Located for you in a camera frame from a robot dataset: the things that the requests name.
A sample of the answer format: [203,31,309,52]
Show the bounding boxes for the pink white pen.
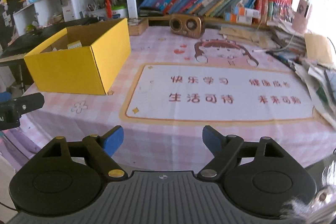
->
[252,50,273,52]

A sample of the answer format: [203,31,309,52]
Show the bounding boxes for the white green jar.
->
[112,5,128,19]

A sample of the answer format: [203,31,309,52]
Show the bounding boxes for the brown paper envelopes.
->
[219,27,277,49]

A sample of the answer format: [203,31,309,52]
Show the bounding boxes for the orange white box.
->
[232,7,261,19]
[224,13,252,25]

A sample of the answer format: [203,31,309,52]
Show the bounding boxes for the white staples box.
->
[67,40,82,50]

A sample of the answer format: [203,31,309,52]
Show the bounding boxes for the yellow cardboard box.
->
[24,19,131,95]

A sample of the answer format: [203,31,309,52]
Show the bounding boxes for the brown retro radio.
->
[169,14,205,39]

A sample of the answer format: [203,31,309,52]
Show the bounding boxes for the orange white box upper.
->
[232,7,261,19]

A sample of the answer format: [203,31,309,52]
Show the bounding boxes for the pink cartoon desk mat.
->
[1,27,335,170]

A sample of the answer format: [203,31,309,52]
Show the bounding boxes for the stack of papers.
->
[267,22,335,127]

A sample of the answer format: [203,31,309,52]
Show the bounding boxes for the row of leaning books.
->
[138,0,294,25]

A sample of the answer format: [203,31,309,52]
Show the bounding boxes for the orange white box lower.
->
[224,13,252,25]

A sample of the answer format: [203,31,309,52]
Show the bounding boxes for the pink cylinder holder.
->
[292,0,312,35]

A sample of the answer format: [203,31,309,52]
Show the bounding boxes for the black electronic keyboard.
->
[1,18,98,67]

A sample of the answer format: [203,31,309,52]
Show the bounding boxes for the wooden chess box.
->
[127,18,149,36]

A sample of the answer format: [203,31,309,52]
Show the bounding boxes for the kraft envelope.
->
[304,34,335,65]

